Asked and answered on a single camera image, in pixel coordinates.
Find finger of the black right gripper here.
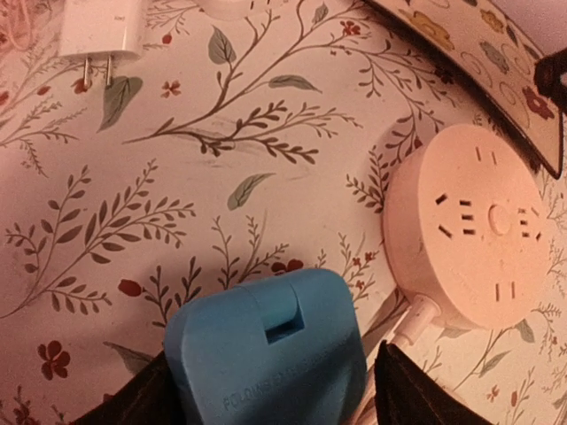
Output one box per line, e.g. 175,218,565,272
533,49,566,113

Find round pink power socket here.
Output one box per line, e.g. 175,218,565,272
383,124,548,329

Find white charger right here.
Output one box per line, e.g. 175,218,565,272
194,0,271,20

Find floral square plate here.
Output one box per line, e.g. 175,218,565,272
373,1,563,179

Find white charger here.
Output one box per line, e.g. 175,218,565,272
194,0,271,20
58,0,148,89

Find cyan square plug adapter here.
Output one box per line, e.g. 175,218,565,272
164,268,367,424

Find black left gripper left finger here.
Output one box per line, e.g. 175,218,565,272
72,353,186,425

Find white charger left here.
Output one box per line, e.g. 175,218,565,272
58,0,148,89

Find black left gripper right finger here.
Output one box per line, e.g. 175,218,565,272
374,341,483,425

